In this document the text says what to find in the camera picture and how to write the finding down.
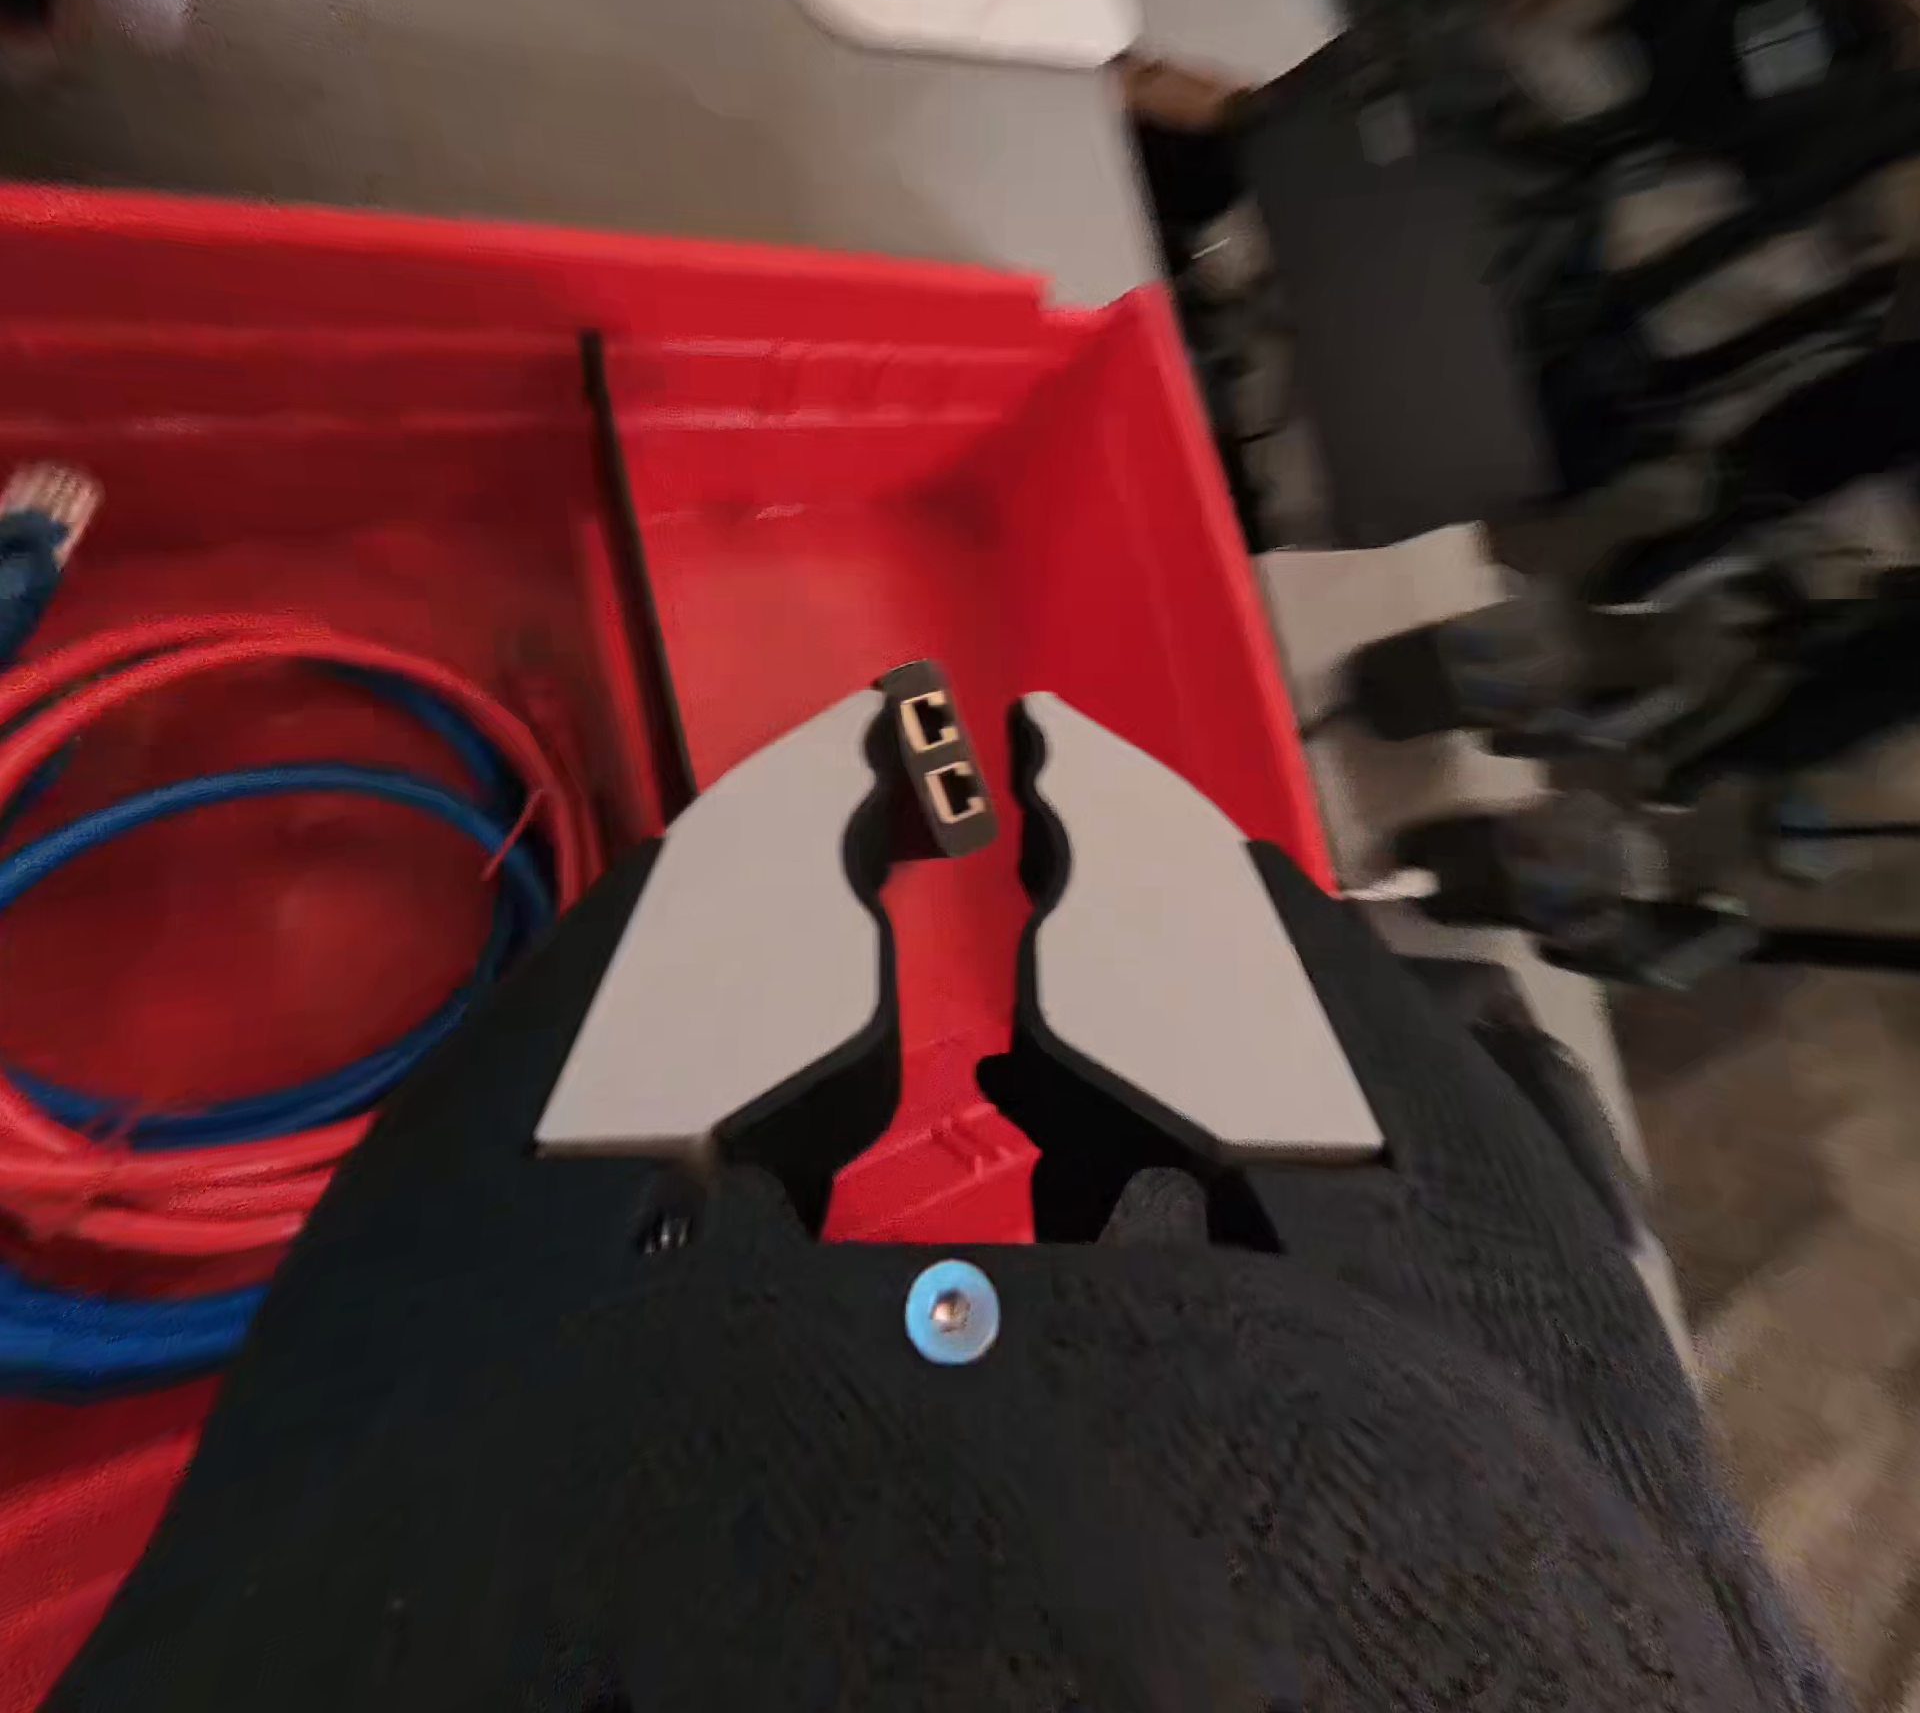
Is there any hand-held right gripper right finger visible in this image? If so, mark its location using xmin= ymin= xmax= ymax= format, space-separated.
xmin=1008 ymin=693 xmax=1391 ymax=1166

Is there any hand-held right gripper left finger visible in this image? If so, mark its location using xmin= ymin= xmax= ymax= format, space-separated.
xmin=532 ymin=691 xmax=907 ymax=1163

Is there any black ethernet coupler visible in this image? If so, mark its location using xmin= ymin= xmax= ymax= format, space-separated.
xmin=870 ymin=660 xmax=1003 ymax=862

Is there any red storage bin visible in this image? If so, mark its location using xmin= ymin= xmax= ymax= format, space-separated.
xmin=0 ymin=180 xmax=1341 ymax=1713

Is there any blue ethernet cable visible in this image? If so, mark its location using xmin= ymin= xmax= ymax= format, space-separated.
xmin=0 ymin=461 xmax=561 ymax=1402

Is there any red ethernet cable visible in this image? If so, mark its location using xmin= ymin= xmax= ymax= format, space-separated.
xmin=0 ymin=610 xmax=607 ymax=1283

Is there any black battery charger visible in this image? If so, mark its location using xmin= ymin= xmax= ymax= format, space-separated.
xmin=1347 ymin=610 xmax=1581 ymax=750
xmin=1392 ymin=794 xmax=1761 ymax=982

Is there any black bin divider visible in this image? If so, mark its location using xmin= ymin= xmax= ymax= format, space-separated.
xmin=577 ymin=324 xmax=703 ymax=832

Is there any black case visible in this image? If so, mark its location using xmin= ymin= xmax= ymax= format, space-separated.
xmin=1243 ymin=74 xmax=1558 ymax=555

